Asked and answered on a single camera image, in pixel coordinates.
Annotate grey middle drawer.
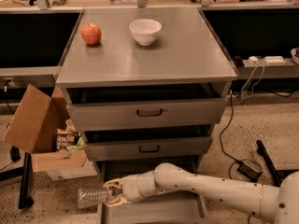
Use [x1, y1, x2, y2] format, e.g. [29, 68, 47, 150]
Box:
[84, 136, 212, 161]

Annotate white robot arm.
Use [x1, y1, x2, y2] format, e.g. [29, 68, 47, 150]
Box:
[104, 162, 299, 224]

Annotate grey top drawer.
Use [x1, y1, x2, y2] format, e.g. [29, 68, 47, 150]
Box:
[67, 98, 227, 131]

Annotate black stand leg right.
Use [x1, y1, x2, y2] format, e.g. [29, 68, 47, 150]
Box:
[256, 140, 282, 187]

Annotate red apple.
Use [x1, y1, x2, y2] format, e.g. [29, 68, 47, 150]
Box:
[80, 23, 102, 45]

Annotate black stand leg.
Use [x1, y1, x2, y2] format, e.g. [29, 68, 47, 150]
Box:
[256, 140, 282, 187]
[18, 153, 34, 209]

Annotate sea salt snack bag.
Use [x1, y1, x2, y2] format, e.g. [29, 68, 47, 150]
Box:
[56, 129, 82, 151]

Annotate clear plastic water bottle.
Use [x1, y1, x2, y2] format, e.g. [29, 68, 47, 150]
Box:
[77, 188, 116, 209]

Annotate black power cable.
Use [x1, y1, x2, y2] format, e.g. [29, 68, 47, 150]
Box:
[219, 90, 264, 185]

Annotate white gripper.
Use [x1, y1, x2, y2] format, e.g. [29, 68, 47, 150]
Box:
[103, 175, 140, 207]

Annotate grey metal drawer cabinet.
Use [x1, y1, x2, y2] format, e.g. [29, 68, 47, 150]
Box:
[55, 7, 239, 224]

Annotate black stand leg left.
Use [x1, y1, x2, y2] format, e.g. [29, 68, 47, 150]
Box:
[18, 153, 34, 209]

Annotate white wall plug adapter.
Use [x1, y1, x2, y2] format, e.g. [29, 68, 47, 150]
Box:
[248, 56, 259, 63]

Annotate grey bottom drawer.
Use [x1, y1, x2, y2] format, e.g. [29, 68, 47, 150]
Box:
[97, 156, 217, 224]

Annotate white power strip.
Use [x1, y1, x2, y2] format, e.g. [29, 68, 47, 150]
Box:
[264, 56, 286, 66]

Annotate white ceramic bowl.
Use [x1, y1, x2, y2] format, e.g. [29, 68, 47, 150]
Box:
[129, 19, 162, 46]

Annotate black power adapter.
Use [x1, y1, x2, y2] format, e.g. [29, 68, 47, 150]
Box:
[237, 161, 263, 182]

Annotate grey drawer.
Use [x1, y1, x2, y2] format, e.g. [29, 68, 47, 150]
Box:
[84, 136, 212, 161]
[97, 156, 217, 224]
[67, 98, 227, 131]

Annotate open cardboard box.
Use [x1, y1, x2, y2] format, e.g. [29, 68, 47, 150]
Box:
[4, 84, 87, 172]

